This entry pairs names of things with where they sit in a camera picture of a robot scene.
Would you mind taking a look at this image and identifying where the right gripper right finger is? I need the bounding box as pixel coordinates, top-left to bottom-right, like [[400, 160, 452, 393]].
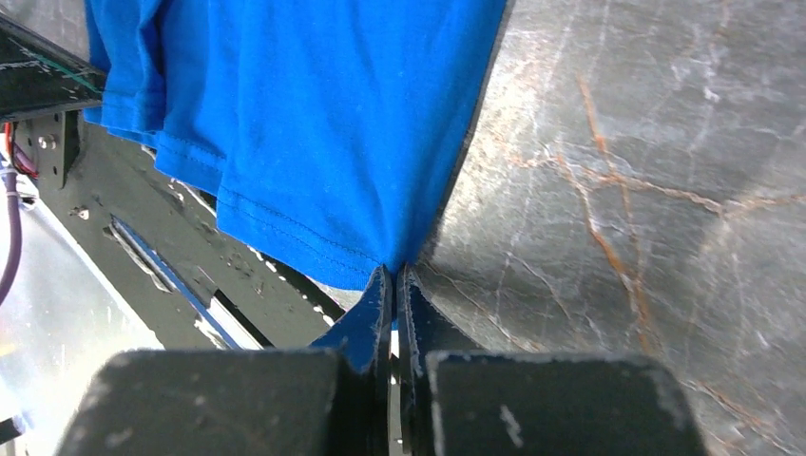
[[396, 266, 707, 455]]

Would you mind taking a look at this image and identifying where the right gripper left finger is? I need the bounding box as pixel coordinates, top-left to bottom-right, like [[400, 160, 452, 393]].
[[58, 267, 393, 455]]

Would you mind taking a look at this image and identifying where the blue printed t-shirt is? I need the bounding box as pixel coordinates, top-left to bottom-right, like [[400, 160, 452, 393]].
[[85, 1, 506, 290]]

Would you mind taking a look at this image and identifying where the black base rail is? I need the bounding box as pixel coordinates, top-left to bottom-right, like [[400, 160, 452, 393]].
[[1, 1, 343, 349]]

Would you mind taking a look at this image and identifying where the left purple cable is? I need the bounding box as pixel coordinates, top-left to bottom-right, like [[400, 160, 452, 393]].
[[0, 166, 25, 308]]

